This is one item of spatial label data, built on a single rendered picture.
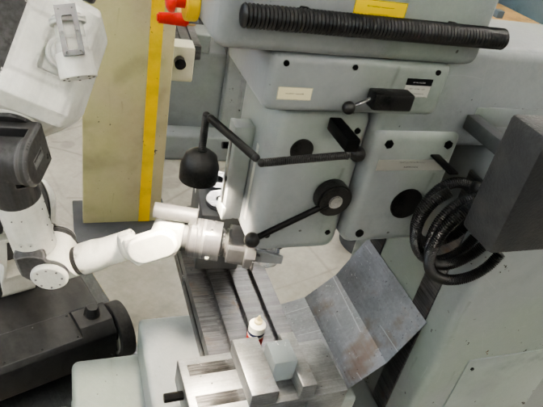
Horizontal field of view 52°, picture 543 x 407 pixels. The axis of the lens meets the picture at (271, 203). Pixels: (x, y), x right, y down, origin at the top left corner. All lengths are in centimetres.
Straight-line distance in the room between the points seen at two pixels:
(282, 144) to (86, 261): 54
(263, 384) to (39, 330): 93
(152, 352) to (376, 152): 78
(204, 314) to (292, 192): 54
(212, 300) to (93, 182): 171
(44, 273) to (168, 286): 170
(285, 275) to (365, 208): 204
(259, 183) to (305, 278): 214
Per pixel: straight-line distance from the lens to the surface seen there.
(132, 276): 299
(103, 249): 128
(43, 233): 125
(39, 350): 189
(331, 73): 93
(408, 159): 109
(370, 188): 109
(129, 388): 157
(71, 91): 117
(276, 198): 104
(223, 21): 83
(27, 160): 111
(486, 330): 141
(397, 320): 145
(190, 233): 121
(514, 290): 135
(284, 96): 91
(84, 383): 158
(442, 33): 94
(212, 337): 142
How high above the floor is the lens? 201
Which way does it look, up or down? 33 degrees down
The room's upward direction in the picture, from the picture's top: 12 degrees clockwise
